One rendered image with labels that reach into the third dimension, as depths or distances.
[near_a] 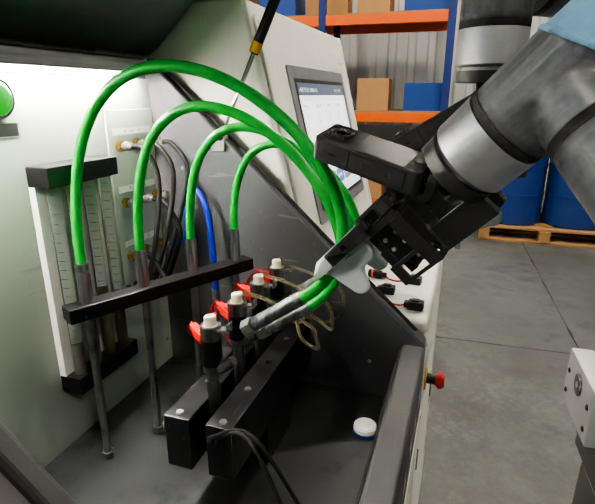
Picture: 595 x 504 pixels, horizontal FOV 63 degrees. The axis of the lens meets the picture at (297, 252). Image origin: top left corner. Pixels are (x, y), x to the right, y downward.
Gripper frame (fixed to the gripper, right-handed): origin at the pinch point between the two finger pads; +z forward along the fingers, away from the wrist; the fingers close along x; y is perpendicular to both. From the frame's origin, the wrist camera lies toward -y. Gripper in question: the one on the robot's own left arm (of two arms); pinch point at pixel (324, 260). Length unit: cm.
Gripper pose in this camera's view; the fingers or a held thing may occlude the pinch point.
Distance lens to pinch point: 56.3
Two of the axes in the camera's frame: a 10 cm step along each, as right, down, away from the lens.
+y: 7.0, 7.2, -0.3
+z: -5.0, 5.2, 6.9
